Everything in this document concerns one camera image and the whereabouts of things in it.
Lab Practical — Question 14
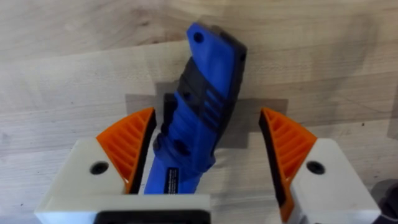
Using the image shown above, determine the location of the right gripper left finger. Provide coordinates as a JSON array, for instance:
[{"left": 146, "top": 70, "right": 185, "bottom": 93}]
[{"left": 35, "top": 107, "right": 157, "bottom": 215}]

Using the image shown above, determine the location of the dark round object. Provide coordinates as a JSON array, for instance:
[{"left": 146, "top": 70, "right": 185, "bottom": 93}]
[{"left": 371, "top": 179, "right": 398, "bottom": 224}]

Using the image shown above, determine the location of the blue electric screwdriver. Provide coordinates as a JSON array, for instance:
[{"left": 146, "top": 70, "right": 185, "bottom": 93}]
[{"left": 143, "top": 22, "right": 248, "bottom": 195}]

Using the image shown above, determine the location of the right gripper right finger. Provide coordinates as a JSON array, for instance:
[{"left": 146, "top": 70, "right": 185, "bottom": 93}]
[{"left": 258, "top": 107, "right": 382, "bottom": 224}]

